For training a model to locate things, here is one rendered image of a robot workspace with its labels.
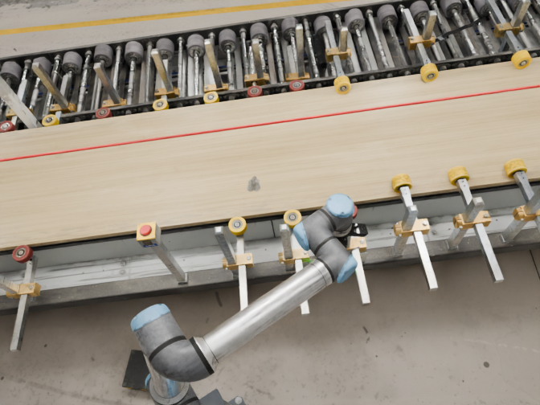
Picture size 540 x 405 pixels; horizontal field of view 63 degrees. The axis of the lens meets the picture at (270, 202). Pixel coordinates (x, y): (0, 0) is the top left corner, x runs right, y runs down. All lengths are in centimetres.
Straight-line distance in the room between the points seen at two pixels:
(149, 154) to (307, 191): 83
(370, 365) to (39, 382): 194
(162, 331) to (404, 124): 153
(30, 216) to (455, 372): 235
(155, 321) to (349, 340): 159
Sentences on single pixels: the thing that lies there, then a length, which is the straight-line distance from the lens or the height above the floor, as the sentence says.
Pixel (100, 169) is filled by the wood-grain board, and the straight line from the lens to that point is 237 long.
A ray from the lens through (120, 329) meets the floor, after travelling 296.
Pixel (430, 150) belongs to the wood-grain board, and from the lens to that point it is 221.
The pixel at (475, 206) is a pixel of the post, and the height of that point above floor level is 110.
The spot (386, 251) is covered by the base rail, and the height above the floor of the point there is 70.
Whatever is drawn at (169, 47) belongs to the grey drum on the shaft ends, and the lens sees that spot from 294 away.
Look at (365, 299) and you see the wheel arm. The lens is 187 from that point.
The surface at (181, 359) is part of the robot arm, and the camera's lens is 127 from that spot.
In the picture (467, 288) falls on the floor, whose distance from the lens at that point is 292.
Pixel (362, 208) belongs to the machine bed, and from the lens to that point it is 211.
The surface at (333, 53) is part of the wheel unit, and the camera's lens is 251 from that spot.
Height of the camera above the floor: 263
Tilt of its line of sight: 59 degrees down
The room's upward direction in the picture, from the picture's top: 11 degrees counter-clockwise
